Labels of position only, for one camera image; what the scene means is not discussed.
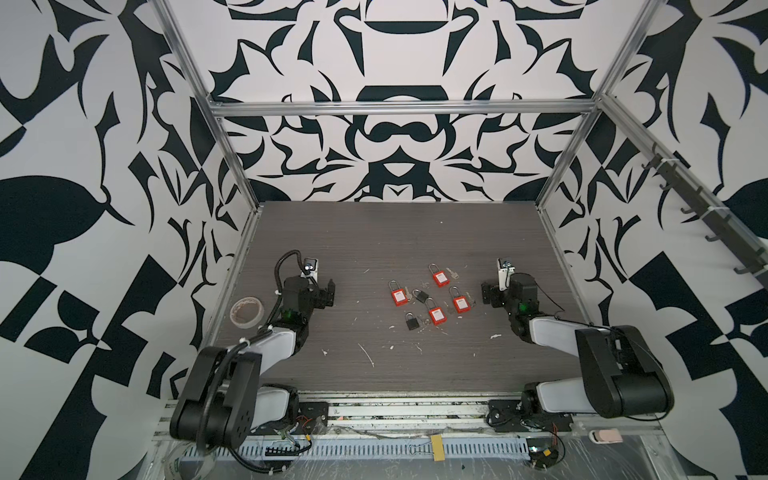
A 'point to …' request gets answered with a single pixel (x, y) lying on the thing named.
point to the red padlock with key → (400, 296)
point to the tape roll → (247, 312)
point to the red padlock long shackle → (461, 303)
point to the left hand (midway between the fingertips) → (313, 273)
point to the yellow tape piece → (438, 448)
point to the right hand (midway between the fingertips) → (505, 276)
